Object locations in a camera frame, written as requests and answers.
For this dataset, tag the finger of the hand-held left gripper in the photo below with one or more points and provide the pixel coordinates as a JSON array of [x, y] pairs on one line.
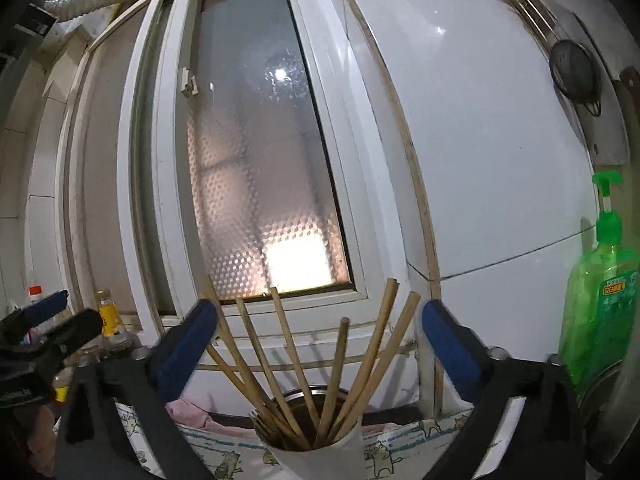
[[75, 327], [42, 307]]

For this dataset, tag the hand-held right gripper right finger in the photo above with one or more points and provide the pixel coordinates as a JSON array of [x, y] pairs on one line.
[[450, 345]]

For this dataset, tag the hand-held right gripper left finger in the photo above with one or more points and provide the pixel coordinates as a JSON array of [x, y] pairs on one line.
[[190, 340]]

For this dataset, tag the bunch of wooden chopsticks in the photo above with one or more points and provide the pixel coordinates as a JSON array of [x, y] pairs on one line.
[[337, 360]]

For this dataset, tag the white cup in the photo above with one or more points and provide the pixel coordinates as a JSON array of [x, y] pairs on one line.
[[320, 460]]

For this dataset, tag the clear bottle with red cap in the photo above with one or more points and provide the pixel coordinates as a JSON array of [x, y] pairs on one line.
[[35, 291]]

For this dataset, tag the dark soy sauce bottle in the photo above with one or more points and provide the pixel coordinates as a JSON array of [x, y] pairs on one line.
[[109, 317]]

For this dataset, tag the pink cloth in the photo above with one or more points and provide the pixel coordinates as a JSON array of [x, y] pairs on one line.
[[187, 412]]

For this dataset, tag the cat printed cloth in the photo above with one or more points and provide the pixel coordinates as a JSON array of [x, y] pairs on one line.
[[400, 452]]

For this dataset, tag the green pump soap bottle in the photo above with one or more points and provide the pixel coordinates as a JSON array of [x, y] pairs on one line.
[[600, 300]]

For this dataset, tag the white frosted glass window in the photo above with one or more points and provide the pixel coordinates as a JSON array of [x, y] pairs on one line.
[[250, 160]]

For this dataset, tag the round metal strainer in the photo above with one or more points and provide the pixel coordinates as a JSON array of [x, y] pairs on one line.
[[575, 70]]

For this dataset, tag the metal wall rack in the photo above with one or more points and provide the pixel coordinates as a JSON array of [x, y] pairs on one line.
[[530, 5]]

